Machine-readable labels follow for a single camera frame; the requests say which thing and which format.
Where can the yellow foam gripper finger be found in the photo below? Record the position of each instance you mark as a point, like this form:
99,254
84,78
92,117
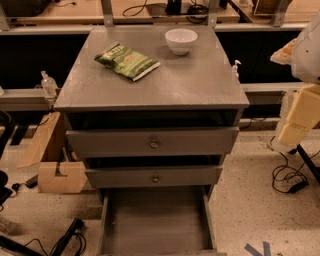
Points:
304,114

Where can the green jalapeno chip bag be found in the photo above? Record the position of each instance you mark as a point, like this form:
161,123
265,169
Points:
126,62

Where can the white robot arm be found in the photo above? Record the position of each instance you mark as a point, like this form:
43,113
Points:
303,55

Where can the grey top drawer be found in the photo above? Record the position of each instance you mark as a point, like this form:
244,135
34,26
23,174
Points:
152,142

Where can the grey drawer cabinet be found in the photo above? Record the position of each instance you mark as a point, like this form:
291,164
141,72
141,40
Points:
198,90

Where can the grey open bottom drawer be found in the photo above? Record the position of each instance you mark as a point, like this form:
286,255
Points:
161,221

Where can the grey middle drawer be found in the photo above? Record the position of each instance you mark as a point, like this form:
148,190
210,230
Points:
153,176

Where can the black pole right floor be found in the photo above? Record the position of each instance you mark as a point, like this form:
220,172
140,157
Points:
315,170

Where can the white pump bottle right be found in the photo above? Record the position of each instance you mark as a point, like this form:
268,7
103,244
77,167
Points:
235,67

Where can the white ceramic bowl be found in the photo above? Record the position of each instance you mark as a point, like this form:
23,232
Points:
180,41

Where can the black power strip left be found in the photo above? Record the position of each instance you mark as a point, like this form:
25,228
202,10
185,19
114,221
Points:
72,231

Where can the clear sanitizer bottle left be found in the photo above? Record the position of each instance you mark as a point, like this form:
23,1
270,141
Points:
48,84

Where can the cardboard piece on floor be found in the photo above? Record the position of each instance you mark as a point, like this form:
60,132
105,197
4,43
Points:
64,177

